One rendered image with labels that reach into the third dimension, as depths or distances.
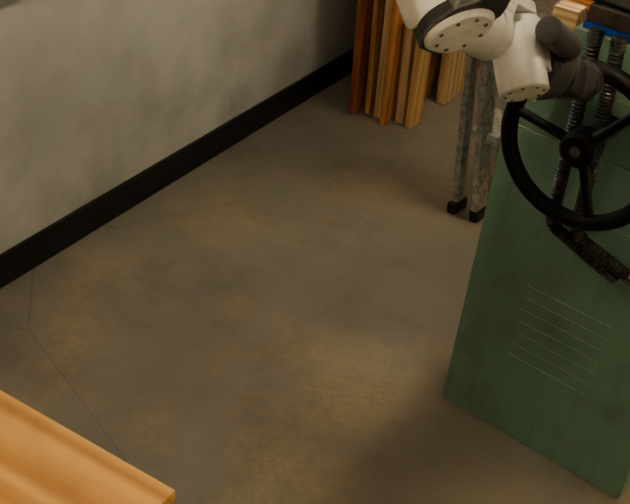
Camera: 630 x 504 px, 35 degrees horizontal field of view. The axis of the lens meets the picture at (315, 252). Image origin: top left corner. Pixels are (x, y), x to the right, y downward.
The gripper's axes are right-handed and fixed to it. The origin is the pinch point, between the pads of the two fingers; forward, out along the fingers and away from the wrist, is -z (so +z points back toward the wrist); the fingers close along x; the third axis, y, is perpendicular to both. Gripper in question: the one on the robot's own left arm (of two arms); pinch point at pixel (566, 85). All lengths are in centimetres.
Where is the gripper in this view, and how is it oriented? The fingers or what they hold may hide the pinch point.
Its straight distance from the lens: 154.3
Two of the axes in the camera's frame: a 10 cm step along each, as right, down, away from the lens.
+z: -5.0, -0.7, -8.6
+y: 1.5, -9.9, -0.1
